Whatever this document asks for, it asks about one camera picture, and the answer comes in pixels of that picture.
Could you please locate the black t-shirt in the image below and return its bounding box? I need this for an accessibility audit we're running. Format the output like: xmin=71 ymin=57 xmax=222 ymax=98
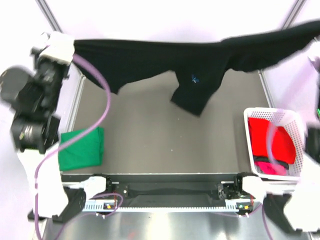
xmin=74 ymin=20 xmax=320 ymax=116

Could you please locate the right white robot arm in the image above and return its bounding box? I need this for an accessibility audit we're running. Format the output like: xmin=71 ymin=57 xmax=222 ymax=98
xmin=233 ymin=40 xmax=320 ymax=233

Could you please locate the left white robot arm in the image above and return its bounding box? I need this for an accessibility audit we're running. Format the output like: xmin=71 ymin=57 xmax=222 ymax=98
xmin=0 ymin=53 xmax=105 ymax=224

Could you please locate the folded green t-shirt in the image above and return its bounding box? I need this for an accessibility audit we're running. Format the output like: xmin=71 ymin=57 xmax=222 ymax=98
xmin=58 ymin=127 xmax=105 ymax=172

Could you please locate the pink t-shirt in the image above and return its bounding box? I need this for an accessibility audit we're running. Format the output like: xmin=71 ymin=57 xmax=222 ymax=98
xmin=255 ymin=161 xmax=287 ymax=176

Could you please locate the white plastic laundry basket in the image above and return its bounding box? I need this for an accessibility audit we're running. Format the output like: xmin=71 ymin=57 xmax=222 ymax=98
xmin=243 ymin=107 xmax=305 ymax=181

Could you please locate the red t-shirt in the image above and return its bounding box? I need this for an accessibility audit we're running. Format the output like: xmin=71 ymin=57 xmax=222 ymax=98
xmin=248 ymin=117 xmax=296 ymax=165

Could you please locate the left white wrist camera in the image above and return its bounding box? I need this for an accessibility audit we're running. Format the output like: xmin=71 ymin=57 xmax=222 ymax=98
xmin=30 ymin=31 xmax=75 ymax=66

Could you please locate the left aluminium frame post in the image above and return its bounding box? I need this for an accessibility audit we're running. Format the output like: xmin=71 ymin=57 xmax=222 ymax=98
xmin=35 ymin=0 xmax=63 ymax=33

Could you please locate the aluminium frame post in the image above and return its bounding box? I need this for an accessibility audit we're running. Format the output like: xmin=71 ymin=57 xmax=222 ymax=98
xmin=280 ymin=0 xmax=306 ymax=30
xmin=35 ymin=0 xmax=63 ymax=33

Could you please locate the white slotted cable duct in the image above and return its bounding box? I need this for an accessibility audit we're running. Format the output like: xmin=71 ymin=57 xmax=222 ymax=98
xmin=82 ymin=199 xmax=254 ymax=213

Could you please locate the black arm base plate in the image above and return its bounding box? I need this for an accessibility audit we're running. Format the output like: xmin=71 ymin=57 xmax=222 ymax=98
xmin=84 ymin=173 xmax=263 ymax=201

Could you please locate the right aluminium frame post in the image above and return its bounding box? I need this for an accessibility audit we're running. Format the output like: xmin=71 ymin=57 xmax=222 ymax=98
xmin=280 ymin=0 xmax=306 ymax=30

